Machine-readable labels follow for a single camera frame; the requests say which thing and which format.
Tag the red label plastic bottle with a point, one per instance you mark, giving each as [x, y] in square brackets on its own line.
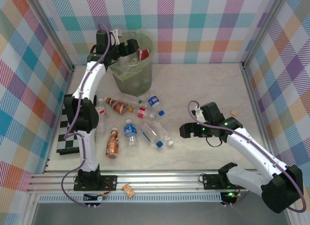
[143, 54]

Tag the brown label drink bottle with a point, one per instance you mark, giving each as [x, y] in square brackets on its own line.
[117, 106]
[112, 145]

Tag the clear bottle blue cap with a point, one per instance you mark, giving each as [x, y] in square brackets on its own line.
[150, 135]

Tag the blue label water bottle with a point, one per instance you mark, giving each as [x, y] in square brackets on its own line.
[130, 130]

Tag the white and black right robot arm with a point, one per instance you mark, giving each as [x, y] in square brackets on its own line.
[252, 147]

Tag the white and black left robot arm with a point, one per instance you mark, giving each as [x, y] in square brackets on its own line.
[89, 82]

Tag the translucent bin with green liner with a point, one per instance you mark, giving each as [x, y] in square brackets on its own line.
[135, 75]

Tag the small wooden block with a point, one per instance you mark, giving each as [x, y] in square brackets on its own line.
[234, 113]

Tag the clear bottle white cap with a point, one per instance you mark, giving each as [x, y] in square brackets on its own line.
[164, 135]

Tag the clear bottle green label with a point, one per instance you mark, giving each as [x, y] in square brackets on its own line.
[140, 102]

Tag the clear bottle blue pepsi label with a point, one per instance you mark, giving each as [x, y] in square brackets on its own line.
[154, 100]

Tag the small yellow brown cap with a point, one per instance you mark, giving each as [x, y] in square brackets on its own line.
[131, 109]

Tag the black and white chessboard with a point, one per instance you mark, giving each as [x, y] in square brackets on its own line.
[69, 144]

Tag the small orange tag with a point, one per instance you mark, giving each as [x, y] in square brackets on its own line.
[128, 190]

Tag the black controller board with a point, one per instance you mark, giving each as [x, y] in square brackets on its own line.
[94, 198]

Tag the aluminium frame side bar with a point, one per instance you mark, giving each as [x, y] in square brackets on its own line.
[69, 82]
[252, 94]

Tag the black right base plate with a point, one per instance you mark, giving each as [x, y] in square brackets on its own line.
[210, 181]

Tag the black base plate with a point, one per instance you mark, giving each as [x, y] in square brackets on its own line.
[210, 181]
[109, 181]

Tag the aluminium frame post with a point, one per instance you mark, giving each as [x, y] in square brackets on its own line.
[264, 29]
[53, 34]

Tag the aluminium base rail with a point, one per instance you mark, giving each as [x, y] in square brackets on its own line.
[157, 180]

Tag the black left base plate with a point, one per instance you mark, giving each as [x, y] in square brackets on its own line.
[109, 181]

